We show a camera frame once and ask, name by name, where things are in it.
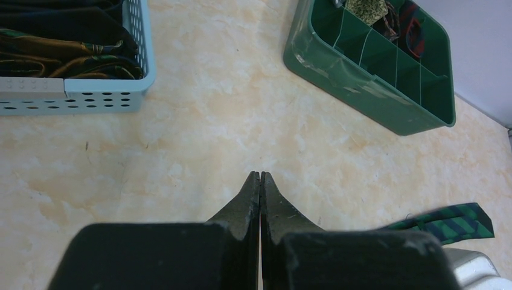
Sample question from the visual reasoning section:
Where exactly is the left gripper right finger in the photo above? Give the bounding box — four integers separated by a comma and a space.
260, 172, 323, 289

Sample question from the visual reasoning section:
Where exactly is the olive rolled tie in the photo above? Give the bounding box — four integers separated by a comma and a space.
345, 0, 388, 26

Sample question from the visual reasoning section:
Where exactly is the green compartment organizer box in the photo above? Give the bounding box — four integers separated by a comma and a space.
283, 1, 456, 136

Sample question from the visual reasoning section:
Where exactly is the red black rolled tie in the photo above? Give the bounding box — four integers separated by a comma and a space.
398, 1, 424, 60

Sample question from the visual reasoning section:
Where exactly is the light blue plastic basket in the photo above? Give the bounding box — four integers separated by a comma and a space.
1, 1, 156, 116

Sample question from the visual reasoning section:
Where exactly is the brown rolled tie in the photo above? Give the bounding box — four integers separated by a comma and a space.
372, 1, 401, 42

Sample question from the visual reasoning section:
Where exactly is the dark navy tie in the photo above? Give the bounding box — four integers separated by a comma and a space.
1, 1, 138, 57

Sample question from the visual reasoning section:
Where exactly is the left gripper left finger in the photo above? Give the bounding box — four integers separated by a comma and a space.
207, 171, 260, 289

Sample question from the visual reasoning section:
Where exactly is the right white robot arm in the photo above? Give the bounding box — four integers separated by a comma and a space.
444, 248, 511, 290

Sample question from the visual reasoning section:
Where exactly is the green plaid tie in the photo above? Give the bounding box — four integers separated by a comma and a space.
383, 202, 495, 245

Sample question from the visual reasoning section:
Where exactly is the green brown striped tie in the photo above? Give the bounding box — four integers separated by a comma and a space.
1, 28, 144, 80

